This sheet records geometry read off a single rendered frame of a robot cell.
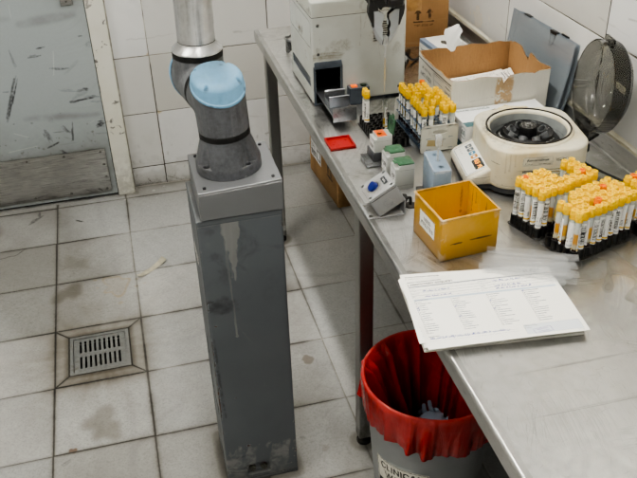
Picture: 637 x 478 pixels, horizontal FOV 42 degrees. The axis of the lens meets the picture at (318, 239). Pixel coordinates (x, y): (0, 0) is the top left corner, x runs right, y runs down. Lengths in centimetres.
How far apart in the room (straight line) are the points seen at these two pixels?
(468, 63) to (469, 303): 104
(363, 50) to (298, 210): 135
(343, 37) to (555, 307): 108
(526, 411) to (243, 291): 85
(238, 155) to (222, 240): 20
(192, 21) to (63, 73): 179
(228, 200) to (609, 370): 88
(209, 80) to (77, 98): 189
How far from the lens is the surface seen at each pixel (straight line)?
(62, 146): 374
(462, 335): 149
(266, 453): 237
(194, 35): 189
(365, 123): 222
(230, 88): 178
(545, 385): 144
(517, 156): 190
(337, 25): 233
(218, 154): 184
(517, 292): 161
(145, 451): 256
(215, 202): 184
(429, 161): 186
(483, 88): 221
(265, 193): 185
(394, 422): 200
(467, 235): 170
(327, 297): 305
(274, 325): 207
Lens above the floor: 183
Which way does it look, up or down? 33 degrees down
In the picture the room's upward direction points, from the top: 2 degrees counter-clockwise
